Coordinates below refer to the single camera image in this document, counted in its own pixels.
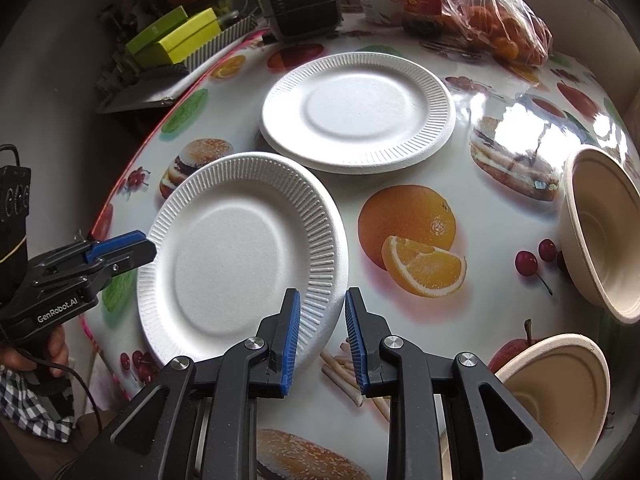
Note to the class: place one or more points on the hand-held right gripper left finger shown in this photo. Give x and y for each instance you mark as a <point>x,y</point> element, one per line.
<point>292,345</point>

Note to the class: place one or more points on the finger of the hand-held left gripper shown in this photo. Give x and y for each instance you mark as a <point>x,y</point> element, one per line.
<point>120,241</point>
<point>135,256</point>

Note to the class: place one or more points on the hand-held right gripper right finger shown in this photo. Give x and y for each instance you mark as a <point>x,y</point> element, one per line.
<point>354,345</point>

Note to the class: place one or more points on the beige paper bowl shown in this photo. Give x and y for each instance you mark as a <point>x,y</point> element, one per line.
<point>560,395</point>
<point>600,240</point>

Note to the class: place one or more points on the person's left forearm checked sleeve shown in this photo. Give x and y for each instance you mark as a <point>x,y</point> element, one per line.
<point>30,400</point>

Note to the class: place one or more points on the person's left hand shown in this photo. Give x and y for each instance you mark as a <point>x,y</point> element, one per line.
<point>58,346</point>

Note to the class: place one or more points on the dark grey flat board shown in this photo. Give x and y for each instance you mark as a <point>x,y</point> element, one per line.
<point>142,90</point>

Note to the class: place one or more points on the green cardboard box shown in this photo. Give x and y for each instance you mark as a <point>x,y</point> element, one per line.
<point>155,30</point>

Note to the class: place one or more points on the yellow-green cardboard box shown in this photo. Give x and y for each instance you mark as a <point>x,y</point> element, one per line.
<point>192,35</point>

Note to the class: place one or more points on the striped grey box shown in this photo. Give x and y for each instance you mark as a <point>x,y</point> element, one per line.
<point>225,42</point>

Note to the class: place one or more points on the small grey desk heater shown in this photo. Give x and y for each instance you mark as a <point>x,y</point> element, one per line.
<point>300,2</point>

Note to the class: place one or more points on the white paper cup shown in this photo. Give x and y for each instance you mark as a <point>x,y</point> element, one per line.
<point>377,0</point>

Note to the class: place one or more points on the plastic bag of oranges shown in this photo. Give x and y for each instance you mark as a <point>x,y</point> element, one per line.
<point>500,25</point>

